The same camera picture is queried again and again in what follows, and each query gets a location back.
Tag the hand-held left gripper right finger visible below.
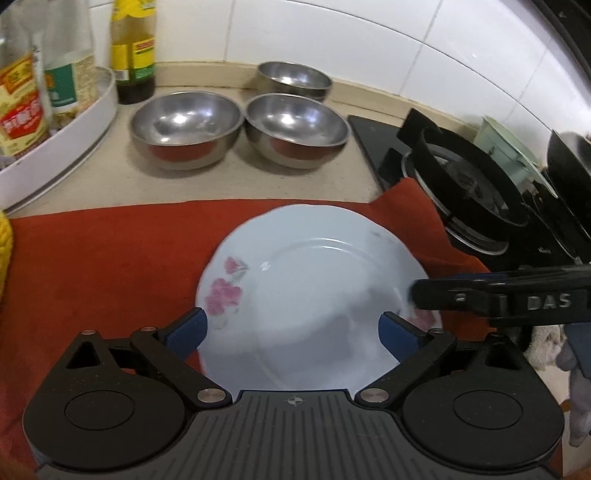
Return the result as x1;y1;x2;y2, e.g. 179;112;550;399
355;311;528;410

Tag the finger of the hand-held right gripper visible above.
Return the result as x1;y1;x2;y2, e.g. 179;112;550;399
449;263;591;282
410;276;591;322

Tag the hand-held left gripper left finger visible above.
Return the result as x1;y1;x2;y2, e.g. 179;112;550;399
67;307;232;408

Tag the white floral plate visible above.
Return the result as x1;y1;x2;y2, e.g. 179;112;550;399
195;204;445;393

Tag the stainless steel bowl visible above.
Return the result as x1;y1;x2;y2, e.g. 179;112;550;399
130;91;245;170
256;61;334;103
244;93;349;170

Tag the red cloth mat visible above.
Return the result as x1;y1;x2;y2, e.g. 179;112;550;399
0;178;566;464

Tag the black wok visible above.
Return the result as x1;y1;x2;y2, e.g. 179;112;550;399
546;130;591;197

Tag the grey fuzzy cloth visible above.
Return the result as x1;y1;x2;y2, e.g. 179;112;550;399
525;323;591;448

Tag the pale green plastic cup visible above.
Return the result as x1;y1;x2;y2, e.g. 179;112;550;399
475;115;546;195

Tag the black burner pan support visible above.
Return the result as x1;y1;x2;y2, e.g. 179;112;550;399
398;108;531;244

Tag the black glass gas stove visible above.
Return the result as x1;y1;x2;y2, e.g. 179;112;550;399
348;108;591;269

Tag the yellow cloth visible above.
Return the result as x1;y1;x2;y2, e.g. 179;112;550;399
0;209;13;302

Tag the white round tray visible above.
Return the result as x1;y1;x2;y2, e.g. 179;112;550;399
0;65;119;215

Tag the bottle with red yellow label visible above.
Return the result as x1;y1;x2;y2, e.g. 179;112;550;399
0;34;52;161

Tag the dark sauce bottle yellow label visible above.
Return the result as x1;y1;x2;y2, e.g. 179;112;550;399
110;0;158;105

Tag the clear bottle with green label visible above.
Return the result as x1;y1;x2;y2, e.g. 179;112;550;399
42;0;99;117

